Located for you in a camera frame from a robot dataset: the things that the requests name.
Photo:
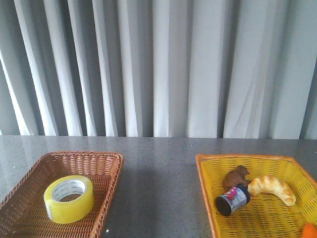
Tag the yellow packing tape roll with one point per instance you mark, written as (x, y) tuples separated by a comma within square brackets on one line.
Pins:
[(69, 199)]

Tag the brown toy bear figurine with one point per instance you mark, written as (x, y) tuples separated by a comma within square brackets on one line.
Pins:
[(235, 177)]

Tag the grey pleated curtain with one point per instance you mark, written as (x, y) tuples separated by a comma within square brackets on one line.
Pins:
[(161, 68)]

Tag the small labelled dark jar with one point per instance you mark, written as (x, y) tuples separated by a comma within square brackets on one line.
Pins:
[(236, 198)]

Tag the toy croissant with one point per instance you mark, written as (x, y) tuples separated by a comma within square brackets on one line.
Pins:
[(273, 185)]

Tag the yellow plastic woven basket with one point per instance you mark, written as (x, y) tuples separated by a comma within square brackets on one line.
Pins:
[(265, 216)]

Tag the brown wicker basket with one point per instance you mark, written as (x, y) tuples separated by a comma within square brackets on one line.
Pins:
[(23, 213)]

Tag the orange fruit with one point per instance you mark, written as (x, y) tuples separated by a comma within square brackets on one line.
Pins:
[(309, 231)]

